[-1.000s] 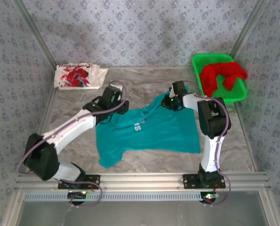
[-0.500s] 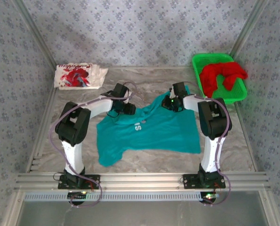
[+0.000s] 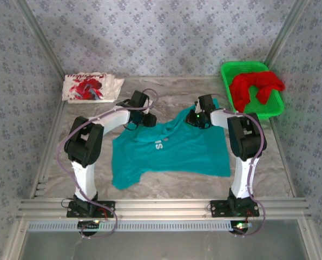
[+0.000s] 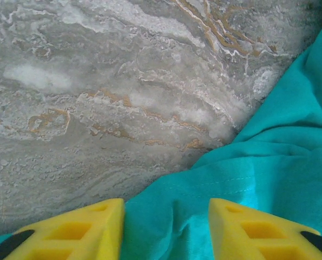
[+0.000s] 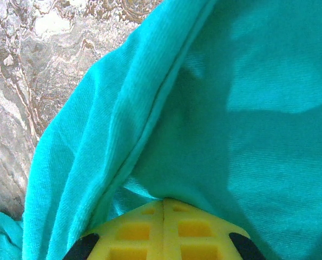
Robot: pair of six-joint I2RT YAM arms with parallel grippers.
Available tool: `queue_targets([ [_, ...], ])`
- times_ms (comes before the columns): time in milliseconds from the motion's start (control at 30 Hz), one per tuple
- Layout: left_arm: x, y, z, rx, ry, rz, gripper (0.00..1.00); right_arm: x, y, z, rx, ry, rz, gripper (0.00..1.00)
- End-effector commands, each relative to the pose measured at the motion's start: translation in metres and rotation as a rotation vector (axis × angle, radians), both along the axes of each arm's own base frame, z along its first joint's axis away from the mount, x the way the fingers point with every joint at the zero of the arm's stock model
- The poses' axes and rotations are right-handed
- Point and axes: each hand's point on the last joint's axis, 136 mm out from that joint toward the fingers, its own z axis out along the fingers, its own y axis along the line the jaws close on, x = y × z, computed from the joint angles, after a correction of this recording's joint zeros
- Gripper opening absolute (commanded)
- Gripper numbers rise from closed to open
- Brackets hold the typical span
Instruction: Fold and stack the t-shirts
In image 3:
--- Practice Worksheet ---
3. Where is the teal t-shirt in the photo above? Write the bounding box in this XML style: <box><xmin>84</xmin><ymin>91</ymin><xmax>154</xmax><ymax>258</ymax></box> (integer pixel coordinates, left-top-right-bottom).
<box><xmin>111</xmin><ymin>97</ymin><xmax>231</xmax><ymax>190</ymax></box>

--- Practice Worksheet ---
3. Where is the white t-shirt with red print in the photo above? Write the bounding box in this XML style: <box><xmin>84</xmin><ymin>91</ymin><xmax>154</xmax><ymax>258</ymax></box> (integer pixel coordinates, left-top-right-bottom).
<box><xmin>62</xmin><ymin>71</ymin><xmax>126</xmax><ymax>105</ymax></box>

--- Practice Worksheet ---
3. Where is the green plastic basket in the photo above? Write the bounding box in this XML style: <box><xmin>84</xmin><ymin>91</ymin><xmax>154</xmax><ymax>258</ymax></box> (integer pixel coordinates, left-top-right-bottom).
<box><xmin>220</xmin><ymin>61</ymin><xmax>285</xmax><ymax>121</ymax></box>

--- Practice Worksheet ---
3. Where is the black controller board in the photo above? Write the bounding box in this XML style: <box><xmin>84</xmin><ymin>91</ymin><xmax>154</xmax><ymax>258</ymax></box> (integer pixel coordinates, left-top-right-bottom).
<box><xmin>229</xmin><ymin>220</ymin><xmax>252</xmax><ymax>235</ymax></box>
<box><xmin>76</xmin><ymin>219</ymin><xmax>102</xmax><ymax>236</ymax></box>

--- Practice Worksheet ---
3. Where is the grey metal lower panel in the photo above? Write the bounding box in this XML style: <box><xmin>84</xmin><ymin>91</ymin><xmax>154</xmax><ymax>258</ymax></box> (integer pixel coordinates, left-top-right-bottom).
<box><xmin>21</xmin><ymin>232</ymin><xmax>310</xmax><ymax>260</ymax></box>

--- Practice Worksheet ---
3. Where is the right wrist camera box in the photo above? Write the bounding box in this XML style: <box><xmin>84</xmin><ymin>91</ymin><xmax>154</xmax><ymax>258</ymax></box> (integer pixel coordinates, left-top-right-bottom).
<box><xmin>194</xmin><ymin>94</ymin><xmax>216</xmax><ymax>113</ymax></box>

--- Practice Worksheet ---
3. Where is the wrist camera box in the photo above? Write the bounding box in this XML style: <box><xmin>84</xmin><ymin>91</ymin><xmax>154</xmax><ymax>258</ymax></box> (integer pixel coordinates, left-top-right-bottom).
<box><xmin>194</xmin><ymin>94</ymin><xmax>216</xmax><ymax>113</ymax></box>
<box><xmin>130</xmin><ymin>90</ymin><xmax>150</xmax><ymax>109</ymax></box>

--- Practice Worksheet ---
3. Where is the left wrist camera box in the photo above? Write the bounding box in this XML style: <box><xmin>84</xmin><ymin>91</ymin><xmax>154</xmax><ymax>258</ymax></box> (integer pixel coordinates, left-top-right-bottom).
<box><xmin>130</xmin><ymin>90</ymin><xmax>150</xmax><ymax>109</ymax></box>

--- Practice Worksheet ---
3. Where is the aluminium back rail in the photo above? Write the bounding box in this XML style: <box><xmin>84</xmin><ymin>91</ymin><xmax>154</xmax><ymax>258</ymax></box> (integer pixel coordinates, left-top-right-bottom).
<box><xmin>122</xmin><ymin>75</ymin><xmax>224</xmax><ymax>80</ymax></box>

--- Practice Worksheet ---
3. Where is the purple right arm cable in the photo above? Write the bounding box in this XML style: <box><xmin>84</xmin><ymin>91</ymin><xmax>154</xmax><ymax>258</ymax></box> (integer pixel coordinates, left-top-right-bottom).
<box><xmin>203</xmin><ymin>93</ymin><xmax>267</xmax><ymax>238</ymax></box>

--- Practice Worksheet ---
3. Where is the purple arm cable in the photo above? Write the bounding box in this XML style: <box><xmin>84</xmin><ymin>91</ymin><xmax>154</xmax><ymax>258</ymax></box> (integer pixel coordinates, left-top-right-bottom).
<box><xmin>57</xmin><ymin>88</ymin><xmax>159</xmax><ymax>239</ymax></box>
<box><xmin>203</xmin><ymin>93</ymin><xmax>267</xmax><ymax>238</ymax></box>

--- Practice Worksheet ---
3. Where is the aluminium mounting rail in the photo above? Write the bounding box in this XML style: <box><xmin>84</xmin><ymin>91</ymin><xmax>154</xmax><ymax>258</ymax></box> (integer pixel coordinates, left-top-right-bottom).
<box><xmin>16</xmin><ymin>197</ymin><xmax>312</xmax><ymax>220</ymax></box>

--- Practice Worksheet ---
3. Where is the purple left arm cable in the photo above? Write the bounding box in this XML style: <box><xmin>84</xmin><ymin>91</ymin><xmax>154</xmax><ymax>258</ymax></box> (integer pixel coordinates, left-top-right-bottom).
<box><xmin>57</xmin><ymin>88</ymin><xmax>159</xmax><ymax>239</ymax></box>

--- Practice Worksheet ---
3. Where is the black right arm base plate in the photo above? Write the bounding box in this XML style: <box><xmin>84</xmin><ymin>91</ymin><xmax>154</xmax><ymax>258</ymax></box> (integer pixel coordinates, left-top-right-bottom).
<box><xmin>209</xmin><ymin>200</ymin><xmax>260</xmax><ymax>218</ymax></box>

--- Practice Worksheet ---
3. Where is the grey slotted cable duct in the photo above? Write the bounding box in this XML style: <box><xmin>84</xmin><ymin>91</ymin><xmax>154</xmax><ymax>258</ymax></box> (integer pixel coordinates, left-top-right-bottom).
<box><xmin>27</xmin><ymin>219</ymin><xmax>248</xmax><ymax>233</ymax></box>

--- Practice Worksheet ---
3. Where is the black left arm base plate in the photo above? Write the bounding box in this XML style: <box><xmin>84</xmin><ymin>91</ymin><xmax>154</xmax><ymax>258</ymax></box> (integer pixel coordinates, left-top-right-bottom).
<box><xmin>66</xmin><ymin>200</ymin><xmax>116</xmax><ymax>219</ymax></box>

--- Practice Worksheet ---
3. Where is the aluminium frame post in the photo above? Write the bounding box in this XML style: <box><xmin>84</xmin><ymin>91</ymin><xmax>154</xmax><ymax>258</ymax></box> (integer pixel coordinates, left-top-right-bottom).
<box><xmin>263</xmin><ymin>0</ymin><xmax>310</xmax><ymax>68</ymax></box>
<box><xmin>14</xmin><ymin>0</ymin><xmax>67</xmax><ymax>80</ymax></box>

